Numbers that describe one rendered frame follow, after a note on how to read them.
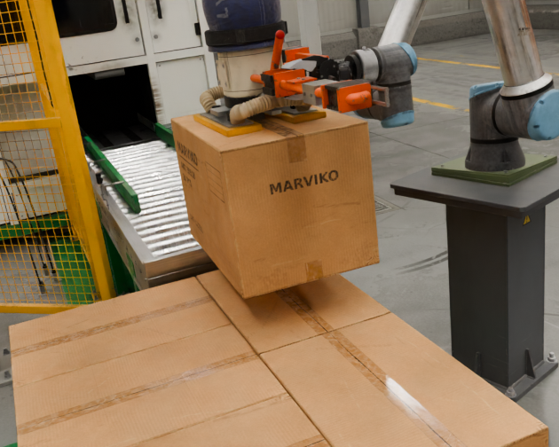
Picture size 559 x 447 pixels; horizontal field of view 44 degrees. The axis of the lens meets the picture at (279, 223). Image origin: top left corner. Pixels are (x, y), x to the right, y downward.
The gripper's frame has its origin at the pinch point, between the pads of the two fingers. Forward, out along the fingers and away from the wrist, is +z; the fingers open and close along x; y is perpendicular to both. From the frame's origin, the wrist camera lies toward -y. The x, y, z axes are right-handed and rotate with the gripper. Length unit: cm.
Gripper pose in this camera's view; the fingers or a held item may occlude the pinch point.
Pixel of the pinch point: (287, 82)
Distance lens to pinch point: 174.8
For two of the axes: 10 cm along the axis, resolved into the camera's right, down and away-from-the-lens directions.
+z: -9.1, 2.4, -3.3
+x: -1.3, -9.3, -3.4
